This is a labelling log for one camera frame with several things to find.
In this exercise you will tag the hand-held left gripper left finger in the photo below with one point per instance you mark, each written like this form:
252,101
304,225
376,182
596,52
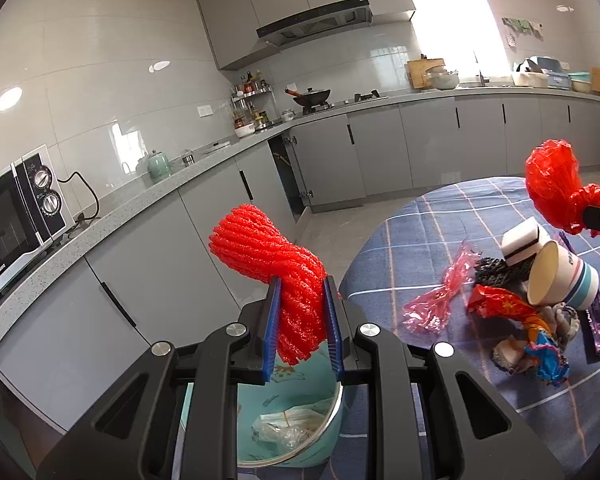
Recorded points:
271,330

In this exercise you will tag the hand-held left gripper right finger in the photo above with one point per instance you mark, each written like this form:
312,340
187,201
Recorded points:
333,330

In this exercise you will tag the white paper cup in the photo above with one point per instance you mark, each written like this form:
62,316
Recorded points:
570,270

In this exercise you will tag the teal trash bin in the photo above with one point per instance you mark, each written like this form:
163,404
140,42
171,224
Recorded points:
302,385

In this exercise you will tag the red plastic bag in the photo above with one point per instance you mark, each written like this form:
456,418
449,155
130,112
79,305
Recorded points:
550,180

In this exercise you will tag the red foam net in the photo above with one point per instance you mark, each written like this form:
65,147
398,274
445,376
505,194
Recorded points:
260,245

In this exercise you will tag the white sponge block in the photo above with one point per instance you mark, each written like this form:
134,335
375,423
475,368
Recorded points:
522,240

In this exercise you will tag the crumpled clear plastic bag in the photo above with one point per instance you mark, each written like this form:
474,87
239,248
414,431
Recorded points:
280,427

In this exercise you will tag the red clear plastic wrapper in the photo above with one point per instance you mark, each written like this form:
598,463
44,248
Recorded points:
430,305

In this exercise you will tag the black foam net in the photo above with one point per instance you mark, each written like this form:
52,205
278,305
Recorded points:
495,272

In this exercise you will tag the red orange foil wrapper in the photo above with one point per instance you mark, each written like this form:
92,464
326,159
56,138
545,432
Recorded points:
500,305

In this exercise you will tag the blue plaid tablecloth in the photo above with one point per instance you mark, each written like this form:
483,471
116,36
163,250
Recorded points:
430,220

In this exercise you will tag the blue foil wrapper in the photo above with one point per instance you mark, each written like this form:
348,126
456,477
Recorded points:
550,360

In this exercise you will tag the white dish basin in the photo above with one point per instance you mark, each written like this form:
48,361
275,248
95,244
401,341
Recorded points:
530,79

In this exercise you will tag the crumpled white wrapper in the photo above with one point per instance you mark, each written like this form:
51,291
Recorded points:
510,357

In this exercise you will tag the grey base cabinets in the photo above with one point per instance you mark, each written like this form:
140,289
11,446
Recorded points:
380,150

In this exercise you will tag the small steel pot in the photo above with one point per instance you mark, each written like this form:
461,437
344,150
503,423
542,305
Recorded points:
188,159

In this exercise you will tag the teal kettle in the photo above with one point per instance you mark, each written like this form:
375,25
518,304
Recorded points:
159,166

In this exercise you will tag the white bowl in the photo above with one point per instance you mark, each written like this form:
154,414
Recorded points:
244,131

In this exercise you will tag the hanging cloths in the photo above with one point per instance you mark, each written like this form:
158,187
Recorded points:
522,27

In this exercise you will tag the gas stove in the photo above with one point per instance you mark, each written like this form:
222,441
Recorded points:
350,101

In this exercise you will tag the metal spice rack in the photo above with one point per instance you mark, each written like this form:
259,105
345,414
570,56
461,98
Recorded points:
250,100

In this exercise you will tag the wooden cutting board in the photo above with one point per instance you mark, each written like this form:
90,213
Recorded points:
417,75

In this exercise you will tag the black wok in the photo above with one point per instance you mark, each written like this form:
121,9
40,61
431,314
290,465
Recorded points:
312,96

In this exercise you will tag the window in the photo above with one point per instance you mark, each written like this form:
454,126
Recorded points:
455,30

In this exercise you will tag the microwave oven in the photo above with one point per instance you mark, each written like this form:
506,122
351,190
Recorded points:
10,230

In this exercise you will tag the black range hood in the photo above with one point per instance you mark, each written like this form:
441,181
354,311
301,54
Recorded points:
312,22

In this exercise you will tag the white wall socket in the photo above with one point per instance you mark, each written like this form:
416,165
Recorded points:
204,110

